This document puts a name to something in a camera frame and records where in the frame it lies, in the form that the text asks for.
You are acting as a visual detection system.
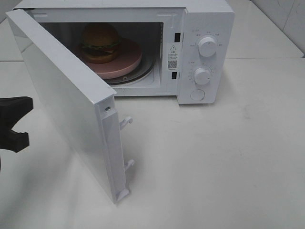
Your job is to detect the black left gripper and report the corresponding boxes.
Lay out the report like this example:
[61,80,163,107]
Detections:
[0,96,33,153]

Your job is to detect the white microwave door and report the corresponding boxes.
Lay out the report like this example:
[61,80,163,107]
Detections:
[7,10,134,203]

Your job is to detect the burger with lettuce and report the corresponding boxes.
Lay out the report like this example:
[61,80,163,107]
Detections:
[80,22,121,63]

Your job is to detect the pink round plate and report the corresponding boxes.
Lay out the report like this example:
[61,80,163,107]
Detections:
[73,38,142,79]

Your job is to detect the white microwave knob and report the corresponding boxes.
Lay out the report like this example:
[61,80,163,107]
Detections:
[196,35,218,57]
[193,67,211,85]

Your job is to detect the glass microwave turntable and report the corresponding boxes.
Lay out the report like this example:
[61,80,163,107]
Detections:
[104,55,155,85]

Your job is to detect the white microwave oven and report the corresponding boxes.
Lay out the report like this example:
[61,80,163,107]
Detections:
[11,0,234,104]

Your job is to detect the round white door button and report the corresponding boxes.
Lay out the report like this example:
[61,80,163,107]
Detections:
[190,89,205,101]

